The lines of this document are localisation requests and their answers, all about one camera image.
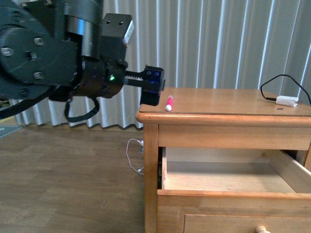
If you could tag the round wooden drawer knob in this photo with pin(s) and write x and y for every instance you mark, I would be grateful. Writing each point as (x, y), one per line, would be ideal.
(260, 229)

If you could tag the white adapter box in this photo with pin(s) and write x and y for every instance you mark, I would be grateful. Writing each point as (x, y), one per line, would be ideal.
(287, 101)

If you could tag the wooden nightstand cabinet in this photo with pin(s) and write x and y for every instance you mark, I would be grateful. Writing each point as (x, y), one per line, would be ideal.
(218, 119)

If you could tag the grey pleated curtain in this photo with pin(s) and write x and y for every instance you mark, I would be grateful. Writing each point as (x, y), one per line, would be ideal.
(236, 44)

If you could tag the wooden top drawer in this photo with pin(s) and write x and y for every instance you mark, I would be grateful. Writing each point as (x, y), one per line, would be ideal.
(232, 191)

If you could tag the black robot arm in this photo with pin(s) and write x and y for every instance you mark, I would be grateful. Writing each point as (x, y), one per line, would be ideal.
(59, 49)

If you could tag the pink marker white cap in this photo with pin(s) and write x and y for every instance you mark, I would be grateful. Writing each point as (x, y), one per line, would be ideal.
(169, 103)

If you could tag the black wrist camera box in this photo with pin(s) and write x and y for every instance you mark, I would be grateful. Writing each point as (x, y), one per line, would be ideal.
(116, 32)

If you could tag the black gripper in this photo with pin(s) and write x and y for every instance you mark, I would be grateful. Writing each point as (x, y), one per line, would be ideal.
(105, 78)

